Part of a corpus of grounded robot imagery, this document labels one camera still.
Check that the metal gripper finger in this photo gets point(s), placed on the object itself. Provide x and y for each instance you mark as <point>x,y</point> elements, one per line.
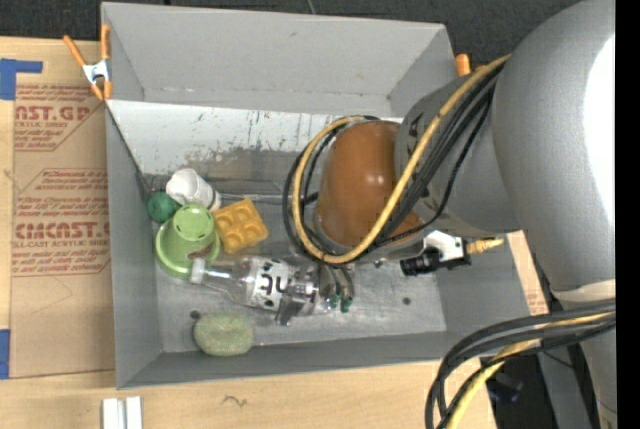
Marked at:
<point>292,307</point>
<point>302,281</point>

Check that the clear plastic bottle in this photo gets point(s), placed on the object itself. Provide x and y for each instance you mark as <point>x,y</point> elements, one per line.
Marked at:
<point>235,281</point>

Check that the green oval sponge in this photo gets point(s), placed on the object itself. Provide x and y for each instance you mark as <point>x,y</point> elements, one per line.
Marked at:
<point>223,334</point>

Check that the yellow toy building block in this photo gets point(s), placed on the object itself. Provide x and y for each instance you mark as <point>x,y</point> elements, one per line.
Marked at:
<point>241,226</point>

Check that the light green plastic cup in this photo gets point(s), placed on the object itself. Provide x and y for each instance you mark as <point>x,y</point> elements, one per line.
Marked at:
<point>186,237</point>

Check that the white plastic toy bottle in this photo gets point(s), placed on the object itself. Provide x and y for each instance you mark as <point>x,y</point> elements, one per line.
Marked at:
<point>190,187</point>

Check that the dark green ball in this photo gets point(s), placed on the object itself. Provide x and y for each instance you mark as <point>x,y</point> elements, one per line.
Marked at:
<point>161,207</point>

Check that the grey metal bin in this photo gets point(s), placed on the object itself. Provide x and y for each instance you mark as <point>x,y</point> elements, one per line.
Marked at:
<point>280,57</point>

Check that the brown cardboard board red print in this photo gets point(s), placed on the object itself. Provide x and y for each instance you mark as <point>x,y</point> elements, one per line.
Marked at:
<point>60,317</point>

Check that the black cylinder on white bracket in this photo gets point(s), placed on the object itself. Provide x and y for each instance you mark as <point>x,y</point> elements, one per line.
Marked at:
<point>436,253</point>

